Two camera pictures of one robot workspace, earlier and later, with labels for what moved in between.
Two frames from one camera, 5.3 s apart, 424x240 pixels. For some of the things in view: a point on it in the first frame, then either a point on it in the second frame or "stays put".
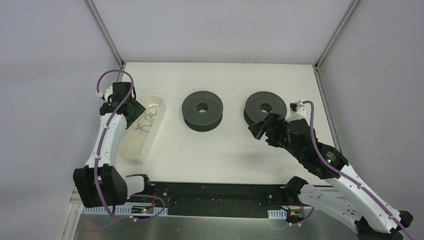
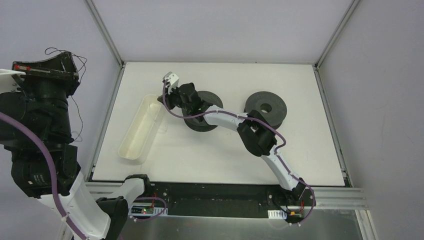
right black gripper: [271, 122] to [173, 97]
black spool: [202, 110] stays put
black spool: [258, 105] stays put
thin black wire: [139, 127] to [80, 80]
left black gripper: [133, 108] to [46, 74]
